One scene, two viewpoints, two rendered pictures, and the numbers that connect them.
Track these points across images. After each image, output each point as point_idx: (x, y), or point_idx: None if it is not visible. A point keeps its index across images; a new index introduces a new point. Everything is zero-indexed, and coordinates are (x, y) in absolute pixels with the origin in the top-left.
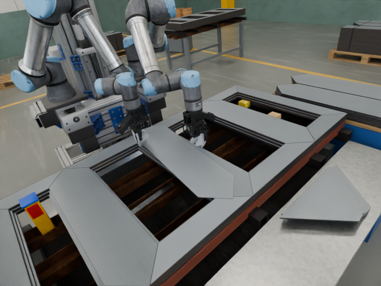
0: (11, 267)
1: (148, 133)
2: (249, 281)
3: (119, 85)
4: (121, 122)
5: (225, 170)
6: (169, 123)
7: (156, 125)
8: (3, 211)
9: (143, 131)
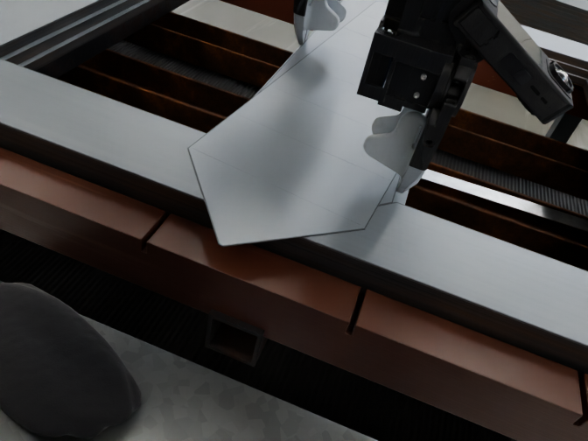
0: None
1: (294, 190)
2: None
3: None
4: (542, 65)
5: (370, 8)
6: (159, 136)
7: (192, 182)
8: None
9: (371, 136)
